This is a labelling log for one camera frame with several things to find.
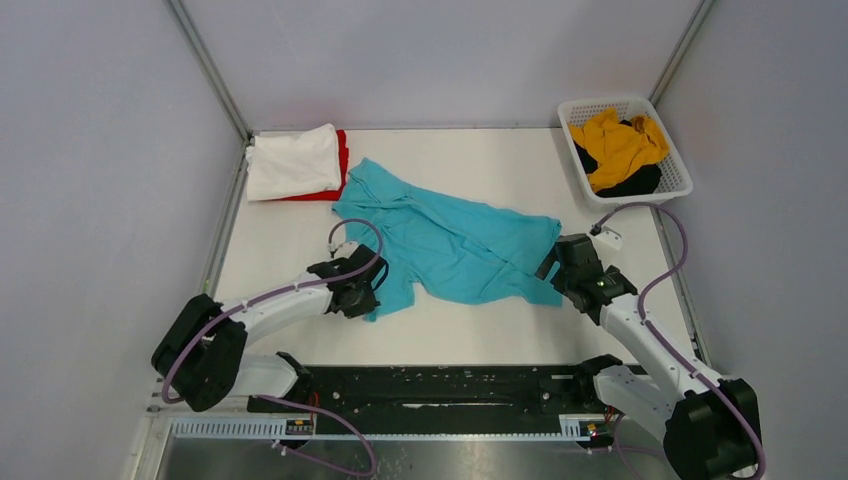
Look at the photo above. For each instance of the red folded t-shirt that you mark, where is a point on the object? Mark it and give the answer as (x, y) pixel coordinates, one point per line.
(330, 195)

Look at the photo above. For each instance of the left corner aluminium post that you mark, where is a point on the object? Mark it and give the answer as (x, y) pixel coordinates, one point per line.
(208, 67)

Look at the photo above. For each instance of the white folded t-shirt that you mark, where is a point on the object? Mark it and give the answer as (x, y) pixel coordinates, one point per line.
(290, 164)

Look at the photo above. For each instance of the right corner aluminium post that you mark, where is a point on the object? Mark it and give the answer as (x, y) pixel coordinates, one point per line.
(694, 25)

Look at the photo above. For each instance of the turquoise t-shirt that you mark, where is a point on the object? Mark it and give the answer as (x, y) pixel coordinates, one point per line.
(458, 250)

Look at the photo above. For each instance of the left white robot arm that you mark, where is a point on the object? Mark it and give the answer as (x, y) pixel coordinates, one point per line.
(204, 353)

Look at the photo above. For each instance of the yellow t-shirt in basket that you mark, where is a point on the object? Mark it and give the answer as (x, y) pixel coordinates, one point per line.
(619, 149)

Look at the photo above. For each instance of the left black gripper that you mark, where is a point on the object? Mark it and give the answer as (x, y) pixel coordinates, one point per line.
(366, 305)

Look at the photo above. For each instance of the corner aluminium post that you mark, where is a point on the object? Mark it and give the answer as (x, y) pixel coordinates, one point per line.
(694, 25)
(208, 67)

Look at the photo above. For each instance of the table edge rail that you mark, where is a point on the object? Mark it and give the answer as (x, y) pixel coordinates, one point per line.
(671, 241)
(211, 273)

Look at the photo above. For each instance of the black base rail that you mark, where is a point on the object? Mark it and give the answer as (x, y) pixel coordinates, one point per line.
(424, 401)

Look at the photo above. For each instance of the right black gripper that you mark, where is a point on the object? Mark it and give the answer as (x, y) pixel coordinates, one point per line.
(548, 263)

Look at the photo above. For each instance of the right table edge rail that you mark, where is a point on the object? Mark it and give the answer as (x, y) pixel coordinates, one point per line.
(671, 241)

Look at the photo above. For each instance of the white plastic basket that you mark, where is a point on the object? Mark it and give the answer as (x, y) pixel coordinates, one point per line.
(575, 115)

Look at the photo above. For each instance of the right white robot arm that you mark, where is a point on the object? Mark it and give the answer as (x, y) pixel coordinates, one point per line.
(708, 426)

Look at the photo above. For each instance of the left table edge rail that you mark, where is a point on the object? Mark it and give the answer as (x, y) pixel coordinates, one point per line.
(211, 273)

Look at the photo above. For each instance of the black t-shirt in basket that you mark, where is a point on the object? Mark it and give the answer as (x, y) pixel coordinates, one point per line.
(644, 182)

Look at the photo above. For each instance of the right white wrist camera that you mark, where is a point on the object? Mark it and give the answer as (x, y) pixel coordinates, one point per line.
(606, 238)

